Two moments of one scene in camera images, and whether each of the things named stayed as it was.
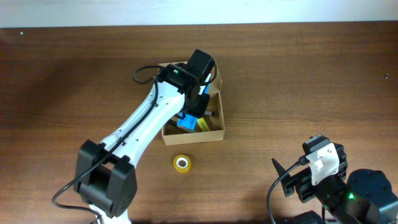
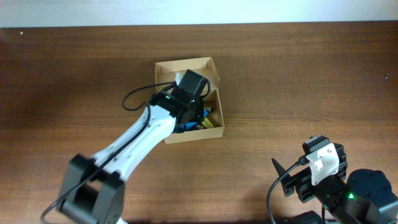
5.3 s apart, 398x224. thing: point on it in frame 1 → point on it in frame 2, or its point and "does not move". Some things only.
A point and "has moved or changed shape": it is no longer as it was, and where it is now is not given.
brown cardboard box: [214, 117] does not move
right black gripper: [302, 181] does not move
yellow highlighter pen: [203, 124] has moved or changed shape
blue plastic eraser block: [189, 121] does not move
